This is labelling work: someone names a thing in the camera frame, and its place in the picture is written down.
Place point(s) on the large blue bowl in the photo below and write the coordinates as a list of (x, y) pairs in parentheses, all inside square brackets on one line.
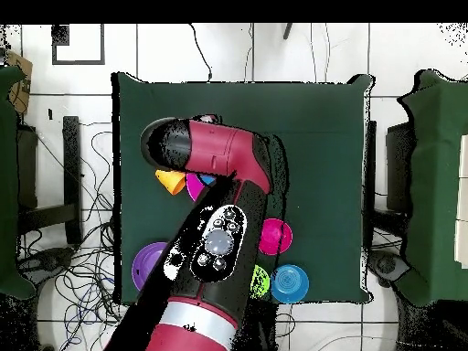
[(207, 179)]

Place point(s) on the large pink bowl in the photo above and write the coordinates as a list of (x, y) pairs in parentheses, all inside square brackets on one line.
[(193, 186)]

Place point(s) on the orange cup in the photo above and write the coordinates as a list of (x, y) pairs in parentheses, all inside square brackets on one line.
[(172, 181)]

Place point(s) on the large purple bowl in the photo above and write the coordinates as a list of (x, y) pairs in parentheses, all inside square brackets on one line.
[(146, 265)]

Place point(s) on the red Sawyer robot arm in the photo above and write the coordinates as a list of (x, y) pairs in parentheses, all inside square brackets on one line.
[(219, 150)]

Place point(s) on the small red bowl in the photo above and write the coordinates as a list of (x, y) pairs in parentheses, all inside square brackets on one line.
[(276, 237)]

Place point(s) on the small green bowl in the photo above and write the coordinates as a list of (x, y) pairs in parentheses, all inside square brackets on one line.
[(260, 281)]

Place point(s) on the small blue bowl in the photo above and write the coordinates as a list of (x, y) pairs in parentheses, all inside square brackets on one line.
[(289, 284)]

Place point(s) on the dark green tablecloth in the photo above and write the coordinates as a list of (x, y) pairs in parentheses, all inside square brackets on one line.
[(310, 109)]

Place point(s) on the dark grey machine base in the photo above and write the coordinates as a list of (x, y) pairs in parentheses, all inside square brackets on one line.
[(51, 259), (387, 265)]

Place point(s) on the green cloth side table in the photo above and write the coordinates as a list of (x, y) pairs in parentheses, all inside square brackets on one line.
[(7, 182), (435, 182)]

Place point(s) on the white stacked boxes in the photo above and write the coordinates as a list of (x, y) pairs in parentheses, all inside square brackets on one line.
[(463, 164)]

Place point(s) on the cardboard box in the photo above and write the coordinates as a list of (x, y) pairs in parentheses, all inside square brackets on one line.
[(20, 65)]

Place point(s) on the black pedestal column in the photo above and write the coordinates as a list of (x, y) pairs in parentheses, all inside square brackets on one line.
[(265, 329)]

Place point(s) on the black metal frame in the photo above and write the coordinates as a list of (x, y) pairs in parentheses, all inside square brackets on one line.
[(398, 164), (72, 164)]

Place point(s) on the black floor marker frame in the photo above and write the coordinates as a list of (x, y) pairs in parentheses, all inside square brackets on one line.
[(60, 34)]

